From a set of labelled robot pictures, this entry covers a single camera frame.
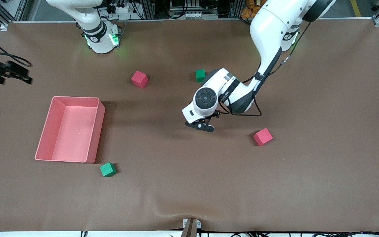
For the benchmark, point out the green foam cube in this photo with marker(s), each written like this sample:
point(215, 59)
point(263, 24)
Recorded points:
point(107, 170)
point(200, 75)

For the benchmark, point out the red foam cube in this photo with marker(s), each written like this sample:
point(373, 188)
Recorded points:
point(139, 79)
point(263, 137)

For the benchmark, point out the metal table edge bracket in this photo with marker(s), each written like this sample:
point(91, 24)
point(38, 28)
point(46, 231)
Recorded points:
point(191, 228)

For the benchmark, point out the aluminium table frame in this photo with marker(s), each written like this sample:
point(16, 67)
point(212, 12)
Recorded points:
point(378, 20)

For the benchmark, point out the brown table mat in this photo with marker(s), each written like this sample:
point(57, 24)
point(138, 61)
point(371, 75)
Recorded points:
point(189, 184)

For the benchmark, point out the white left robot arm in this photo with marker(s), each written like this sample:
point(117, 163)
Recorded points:
point(268, 29)

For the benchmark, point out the white power strip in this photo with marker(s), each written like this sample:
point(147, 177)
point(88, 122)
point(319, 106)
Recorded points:
point(123, 9)

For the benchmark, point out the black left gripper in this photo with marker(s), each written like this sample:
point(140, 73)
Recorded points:
point(215, 114)

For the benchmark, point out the pink plastic tray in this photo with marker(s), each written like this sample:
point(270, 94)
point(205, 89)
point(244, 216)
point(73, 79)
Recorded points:
point(74, 135)

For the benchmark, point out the orange bags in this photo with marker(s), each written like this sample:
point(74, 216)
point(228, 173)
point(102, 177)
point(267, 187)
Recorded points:
point(248, 10)

